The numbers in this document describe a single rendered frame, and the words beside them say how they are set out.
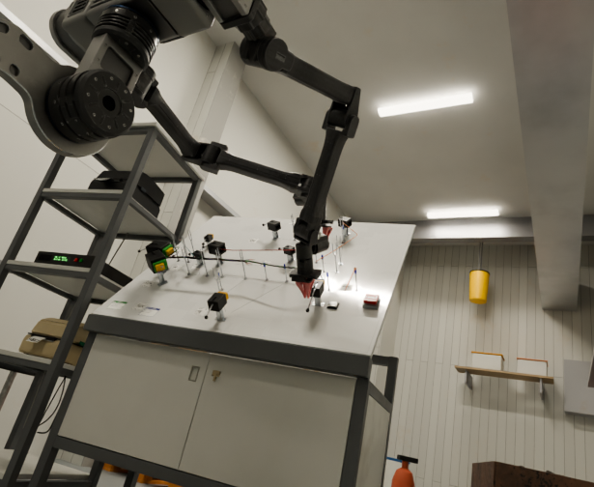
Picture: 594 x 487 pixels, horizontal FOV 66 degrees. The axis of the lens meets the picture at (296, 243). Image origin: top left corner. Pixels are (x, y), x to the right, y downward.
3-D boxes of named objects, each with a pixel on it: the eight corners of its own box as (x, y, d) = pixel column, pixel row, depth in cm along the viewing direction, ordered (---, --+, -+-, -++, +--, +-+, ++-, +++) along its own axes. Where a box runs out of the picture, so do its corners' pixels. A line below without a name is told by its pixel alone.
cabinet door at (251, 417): (333, 515, 133) (355, 377, 148) (177, 470, 153) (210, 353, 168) (336, 514, 135) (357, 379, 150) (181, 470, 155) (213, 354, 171)
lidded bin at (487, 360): (504, 376, 778) (504, 359, 789) (501, 370, 747) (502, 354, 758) (473, 372, 803) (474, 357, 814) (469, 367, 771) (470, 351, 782)
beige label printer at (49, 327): (54, 360, 189) (72, 314, 197) (14, 352, 196) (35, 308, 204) (99, 374, 215) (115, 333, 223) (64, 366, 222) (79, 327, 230)
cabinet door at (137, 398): (177, 470, 154) (210, 353, 169) (56, 435, 174) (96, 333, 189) (180, 470, 155) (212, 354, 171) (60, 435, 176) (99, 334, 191)
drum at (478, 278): (489, 304, 840) (491, 276, 862) (487, 298, 811) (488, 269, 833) (468, 303, 858) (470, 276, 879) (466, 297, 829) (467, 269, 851)
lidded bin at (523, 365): (548, 381, 744) (548, 365, 754) (547, 376, 716) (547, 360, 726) (518, 377, 767) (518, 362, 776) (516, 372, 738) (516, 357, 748)
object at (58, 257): (89, 269, 202) (95, 255, 205) (32, 263, 215) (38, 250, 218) (134, 295, 230) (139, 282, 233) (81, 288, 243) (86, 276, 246)
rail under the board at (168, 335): (366, 377, 144) (370, 356, 147) (82, 329, 188) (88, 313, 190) (370, 380, 149) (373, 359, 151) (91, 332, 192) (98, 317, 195)
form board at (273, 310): (92, 316, 192) (90, 313, 191) (214, 218, 276) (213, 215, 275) (371, 359, 148) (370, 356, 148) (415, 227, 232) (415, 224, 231)
